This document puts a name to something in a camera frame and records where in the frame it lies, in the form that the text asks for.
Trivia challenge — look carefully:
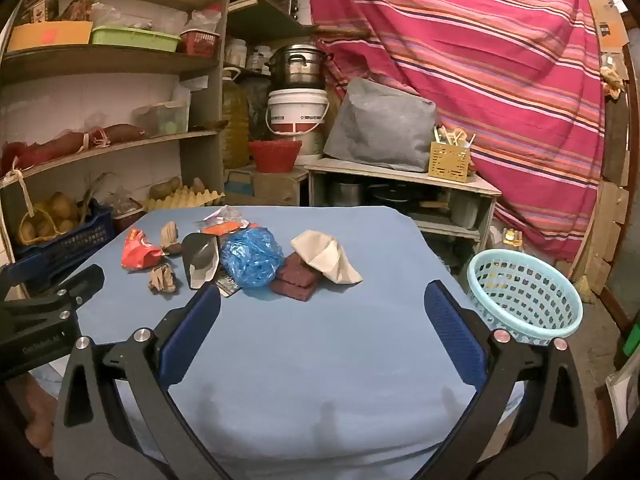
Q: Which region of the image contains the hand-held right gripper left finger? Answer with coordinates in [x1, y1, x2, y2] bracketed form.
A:
[52, 284, 226, 480]

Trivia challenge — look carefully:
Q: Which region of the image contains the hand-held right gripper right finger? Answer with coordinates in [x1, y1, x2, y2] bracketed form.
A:
[424, 280, 590, 480]

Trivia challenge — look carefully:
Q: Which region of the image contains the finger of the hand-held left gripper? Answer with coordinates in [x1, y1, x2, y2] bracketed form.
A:
[0, 263, 107, 326]

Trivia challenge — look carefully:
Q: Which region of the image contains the brown paper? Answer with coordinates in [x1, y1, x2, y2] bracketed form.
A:
[148, 263, 177, 293]
[160, 221, 183, 255]

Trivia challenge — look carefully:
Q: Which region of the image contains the silver lined pouch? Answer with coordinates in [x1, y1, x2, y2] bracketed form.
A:
[181, 232, 221, 291]

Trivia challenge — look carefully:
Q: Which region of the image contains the red snack wrapper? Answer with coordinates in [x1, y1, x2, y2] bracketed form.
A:
[121, 227, 165, 272]

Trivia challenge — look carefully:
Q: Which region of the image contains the blue plastic bag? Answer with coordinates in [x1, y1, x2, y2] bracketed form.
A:
[220, 226, 285, 288]

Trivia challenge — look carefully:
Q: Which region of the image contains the light blue plastic basket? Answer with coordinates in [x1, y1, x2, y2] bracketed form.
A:
[467, 249, 584, 346]

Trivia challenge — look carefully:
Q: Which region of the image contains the maroon small box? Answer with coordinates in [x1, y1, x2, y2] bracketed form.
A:
[271, 252, 321, 302]

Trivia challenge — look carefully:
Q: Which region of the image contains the silver foil wrapper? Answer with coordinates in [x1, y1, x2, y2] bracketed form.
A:
[202, 205, 248, 226]

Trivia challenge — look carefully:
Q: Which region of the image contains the beige paper bag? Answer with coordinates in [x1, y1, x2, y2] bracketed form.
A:
[291, 230, 363, 285]

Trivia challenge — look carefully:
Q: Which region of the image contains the dark blue plastic crate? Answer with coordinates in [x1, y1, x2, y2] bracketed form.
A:
[12, 204, 117, 281]

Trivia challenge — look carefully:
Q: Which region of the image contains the yellow mesh bag of potatoes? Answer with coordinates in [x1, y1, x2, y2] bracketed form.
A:
[19, 192, 81, 246]

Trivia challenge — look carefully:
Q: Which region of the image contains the yellow egg tray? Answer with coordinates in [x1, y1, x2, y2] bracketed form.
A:
[144, 185, 226, 212]

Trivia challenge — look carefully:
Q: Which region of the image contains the blue tablecloth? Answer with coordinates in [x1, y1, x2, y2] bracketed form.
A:
[37, 205, 526, 480]

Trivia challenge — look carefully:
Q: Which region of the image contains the large potato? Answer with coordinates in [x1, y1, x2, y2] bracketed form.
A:
[150, 177, 182, 200]

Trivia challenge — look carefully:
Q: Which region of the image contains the red mesh bag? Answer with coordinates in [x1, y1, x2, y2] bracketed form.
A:
[0, 124, 146, 171]

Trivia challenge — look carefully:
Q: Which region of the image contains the dark frying pan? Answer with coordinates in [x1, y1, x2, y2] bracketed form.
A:
[367, 182, 426, 206]

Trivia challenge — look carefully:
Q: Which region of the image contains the low wooden cabinet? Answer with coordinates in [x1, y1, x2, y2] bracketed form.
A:
[305, 157, 502, 281]

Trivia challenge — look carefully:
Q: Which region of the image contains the yellow perforated utensil holder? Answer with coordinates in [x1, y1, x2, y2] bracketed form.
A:
[429, 141, 471, 183]

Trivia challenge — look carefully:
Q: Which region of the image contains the small steel pot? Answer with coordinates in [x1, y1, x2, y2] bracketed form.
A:
[327, 180, 363, 207]

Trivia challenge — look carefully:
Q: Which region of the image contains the stack of cardboard pieces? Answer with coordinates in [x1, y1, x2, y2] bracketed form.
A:
[575, 160, 632, 296]

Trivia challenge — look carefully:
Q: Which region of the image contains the red woven bowl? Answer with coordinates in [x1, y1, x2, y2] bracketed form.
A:
[248, 140, 303, 174]

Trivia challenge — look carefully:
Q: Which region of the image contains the bundle of wooden utensils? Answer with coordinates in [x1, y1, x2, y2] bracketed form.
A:
[434, 125, 476, 148]

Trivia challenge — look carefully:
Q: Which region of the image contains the clear plastic container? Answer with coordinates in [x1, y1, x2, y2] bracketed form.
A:
[132, 101, 190, 137]

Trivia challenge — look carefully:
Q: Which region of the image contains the large cooking oil jug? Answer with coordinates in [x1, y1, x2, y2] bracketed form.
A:
[221, 67, 250, 170]

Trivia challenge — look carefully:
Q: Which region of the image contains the grey fabric bag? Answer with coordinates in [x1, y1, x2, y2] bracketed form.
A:
[324, 77, 437, 172]

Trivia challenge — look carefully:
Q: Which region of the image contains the wooden shelf unit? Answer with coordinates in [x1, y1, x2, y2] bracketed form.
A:
[0, 0, 321, 311]

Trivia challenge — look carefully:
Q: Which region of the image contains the white plastic bucket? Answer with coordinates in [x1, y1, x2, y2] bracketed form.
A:
[266, 88, 330, 136]

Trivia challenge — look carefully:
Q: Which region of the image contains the yellow box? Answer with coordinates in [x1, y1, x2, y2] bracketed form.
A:
[7, 21, 94, 52]

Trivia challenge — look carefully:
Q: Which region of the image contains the green plastic tray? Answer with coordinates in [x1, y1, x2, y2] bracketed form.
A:
[91, 26, 182, 53]

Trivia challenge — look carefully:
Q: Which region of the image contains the red striped cloth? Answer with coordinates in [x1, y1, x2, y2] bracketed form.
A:
[306, 0, 608, 261]

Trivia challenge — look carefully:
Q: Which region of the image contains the small red basket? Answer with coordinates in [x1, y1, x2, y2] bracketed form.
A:
[180, 30, 221, 56]

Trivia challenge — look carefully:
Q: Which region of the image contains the steel cooking pot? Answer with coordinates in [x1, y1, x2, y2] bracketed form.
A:
[265, 44, 328, 90]

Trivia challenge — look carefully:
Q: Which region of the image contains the flattened cardboard box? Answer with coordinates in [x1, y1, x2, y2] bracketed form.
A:
[585, 0, 631, 53]

